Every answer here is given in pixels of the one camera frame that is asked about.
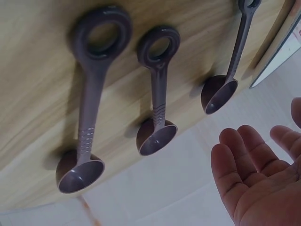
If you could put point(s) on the person's right thumb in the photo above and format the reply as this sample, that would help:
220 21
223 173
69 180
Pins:
297 112

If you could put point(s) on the purple measuring spoon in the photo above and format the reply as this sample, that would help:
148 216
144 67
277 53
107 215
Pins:
90 103
237 51
160 94

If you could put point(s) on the person's right hand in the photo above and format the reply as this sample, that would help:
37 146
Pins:
263 188

